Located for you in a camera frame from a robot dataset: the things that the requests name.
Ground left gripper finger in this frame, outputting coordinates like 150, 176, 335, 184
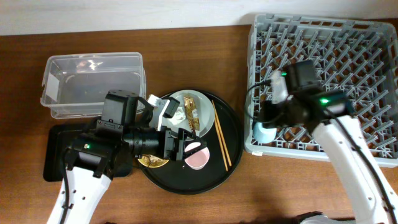
184, 141, 207, 153
163, 97, 180, 118

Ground grey plate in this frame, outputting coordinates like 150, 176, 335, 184
161, 90, 215, 137

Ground white tissue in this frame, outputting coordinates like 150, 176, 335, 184
170, 106, 186, 125

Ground gold snack wrapper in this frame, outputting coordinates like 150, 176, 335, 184
183, 96, 200, 133

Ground pink cup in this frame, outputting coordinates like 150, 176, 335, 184
184, 147, 210, 170

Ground yellow bowl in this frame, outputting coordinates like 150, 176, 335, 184
138, 154, 169, 168

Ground wooden chopstick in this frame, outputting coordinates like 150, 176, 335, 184
211, 100, 228, 171
218, 118, 232, 170

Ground blue cup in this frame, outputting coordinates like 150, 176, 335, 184
252, 123, 277, 144

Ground food scraps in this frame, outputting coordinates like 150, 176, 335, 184
142, 155, 167, 167

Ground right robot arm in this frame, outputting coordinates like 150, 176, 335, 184
252, 60, 397, 223

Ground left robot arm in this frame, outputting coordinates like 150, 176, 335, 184
48, 90, 206, 223

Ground grey dishwasher rack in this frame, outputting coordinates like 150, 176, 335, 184
244, 14, 397, 168

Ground round black serving tray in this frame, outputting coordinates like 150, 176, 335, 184
142, 90, 244, 195

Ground clear plastic bin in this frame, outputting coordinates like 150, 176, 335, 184
40, 52, 147, 119

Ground black rectangular tray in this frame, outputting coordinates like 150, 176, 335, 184
43, 123, 132, 182

